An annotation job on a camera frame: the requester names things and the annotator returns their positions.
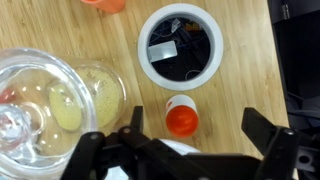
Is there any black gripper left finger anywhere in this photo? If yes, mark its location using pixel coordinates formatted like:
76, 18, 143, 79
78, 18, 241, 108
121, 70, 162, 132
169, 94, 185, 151
60, 105, 144, 180

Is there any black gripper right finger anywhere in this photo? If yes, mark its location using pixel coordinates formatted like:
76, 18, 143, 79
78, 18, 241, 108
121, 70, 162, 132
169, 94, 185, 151
241, 107, 299, 180

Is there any glass jar with grains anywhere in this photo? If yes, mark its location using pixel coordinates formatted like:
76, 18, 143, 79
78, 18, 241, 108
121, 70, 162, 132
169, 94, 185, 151
67, 58, 127, 133

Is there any large clear glass carafe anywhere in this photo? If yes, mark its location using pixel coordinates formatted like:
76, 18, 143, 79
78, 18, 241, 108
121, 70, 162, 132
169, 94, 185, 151
0, 48, 97, 180

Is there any small orange plastic cup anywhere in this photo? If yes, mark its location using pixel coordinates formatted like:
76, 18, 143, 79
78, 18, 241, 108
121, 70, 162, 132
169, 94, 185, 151
81, 0, 126, 14

